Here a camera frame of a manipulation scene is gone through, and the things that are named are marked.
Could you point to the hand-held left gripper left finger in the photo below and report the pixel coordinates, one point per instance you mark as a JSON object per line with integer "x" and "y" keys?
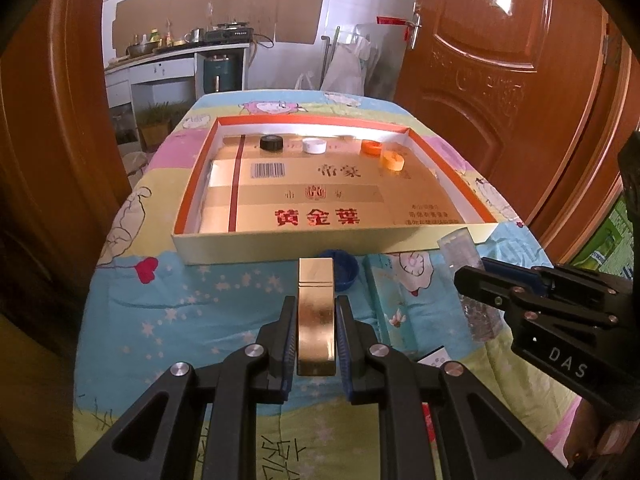
{"x": 288, "y": 355}

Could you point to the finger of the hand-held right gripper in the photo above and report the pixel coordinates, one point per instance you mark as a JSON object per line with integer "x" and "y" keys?
{"x": 492, "y": 292}
{"x": 530, "y": 277}

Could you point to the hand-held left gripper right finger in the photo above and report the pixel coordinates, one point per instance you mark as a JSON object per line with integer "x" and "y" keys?
{"x": 345, "y": 355}

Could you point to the gold rectangular box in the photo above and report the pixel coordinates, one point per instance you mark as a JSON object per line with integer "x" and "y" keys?
{"x": 315, "y": 320}

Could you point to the clear plastic box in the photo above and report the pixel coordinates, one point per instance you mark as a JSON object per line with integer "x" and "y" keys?
{"x": 457, "y": 250}

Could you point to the blue bottle cap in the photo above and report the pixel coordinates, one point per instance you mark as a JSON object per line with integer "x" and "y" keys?
{"x": 346, "y": 272}

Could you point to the small white box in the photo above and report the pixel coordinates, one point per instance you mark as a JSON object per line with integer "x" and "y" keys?
{"x": 434, "y": 357}

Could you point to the red bottle cap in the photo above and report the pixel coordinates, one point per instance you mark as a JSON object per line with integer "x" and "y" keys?
{"x": 428, "y": 416}

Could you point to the shallow cardboard box tray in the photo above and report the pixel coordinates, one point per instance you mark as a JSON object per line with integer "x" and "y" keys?
{"x": 310, "y": 195}

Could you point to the light orange bottle cap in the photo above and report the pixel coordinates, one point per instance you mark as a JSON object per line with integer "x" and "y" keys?
{"x": 392, "y": 161}

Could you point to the dark orange bottle cap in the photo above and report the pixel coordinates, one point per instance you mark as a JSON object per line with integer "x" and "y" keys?
{"x": 371, "y": 148}

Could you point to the white bottle cap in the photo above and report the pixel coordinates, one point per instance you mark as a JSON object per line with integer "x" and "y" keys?
{"x": 314, "y": 146}

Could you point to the black bottle cap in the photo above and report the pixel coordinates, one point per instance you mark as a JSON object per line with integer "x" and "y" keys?
{"x": 271, "y": 143}

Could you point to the green cardboard box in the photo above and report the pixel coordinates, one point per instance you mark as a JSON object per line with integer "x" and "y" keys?
{"x": 602, "y": 240}

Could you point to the cartoon printed tablecloth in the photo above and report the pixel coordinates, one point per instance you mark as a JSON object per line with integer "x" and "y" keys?
{"x": 200, "y": 300}

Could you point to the metal door hinge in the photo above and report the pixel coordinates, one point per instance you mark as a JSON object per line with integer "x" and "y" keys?
{"x": 606, "y": 40}

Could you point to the planter box with greens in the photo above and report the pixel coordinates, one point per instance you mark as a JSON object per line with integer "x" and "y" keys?
{"x": 156, "y": 127}

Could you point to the large white sack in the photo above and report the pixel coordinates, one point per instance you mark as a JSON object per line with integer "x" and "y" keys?
{"x": 345, "y": 70}

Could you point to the small white plastic bag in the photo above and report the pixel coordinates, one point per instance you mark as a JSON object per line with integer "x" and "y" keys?
{"x": 306, "y": 82}

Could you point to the green air fryer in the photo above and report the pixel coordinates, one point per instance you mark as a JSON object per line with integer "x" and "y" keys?
{"x": 220, "y": 75}

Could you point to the grey bent pipe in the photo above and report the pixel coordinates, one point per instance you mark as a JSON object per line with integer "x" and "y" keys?
{"x": 326, "y": 55}

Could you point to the red paper strip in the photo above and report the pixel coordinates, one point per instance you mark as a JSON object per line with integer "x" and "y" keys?
{"x": 390, "y": 20}

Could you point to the white kitchen counter cabinet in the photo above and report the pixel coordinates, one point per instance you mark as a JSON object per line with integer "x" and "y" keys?
{"x": 160, "y": 72}

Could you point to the wooden door with latch plate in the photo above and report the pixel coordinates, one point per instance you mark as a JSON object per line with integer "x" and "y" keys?
{"x": 50, "y": 135}

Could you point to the black gas stove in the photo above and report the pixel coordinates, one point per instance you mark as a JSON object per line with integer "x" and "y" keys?
{"x": 229, "y": 34}

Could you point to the metal kettle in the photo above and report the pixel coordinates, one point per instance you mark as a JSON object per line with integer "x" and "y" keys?
{"x": 195, "y": 36}

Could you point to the metal pot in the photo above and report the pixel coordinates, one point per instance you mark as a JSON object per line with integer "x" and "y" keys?
{"x": 140, "y": 50}

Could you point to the wooden door frame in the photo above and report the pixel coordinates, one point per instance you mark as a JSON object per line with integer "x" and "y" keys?
{"x": 590, "y": 185}

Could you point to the cardboard wall sheet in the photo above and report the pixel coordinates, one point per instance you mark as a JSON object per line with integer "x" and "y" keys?
{"x": 295, "y": 10}

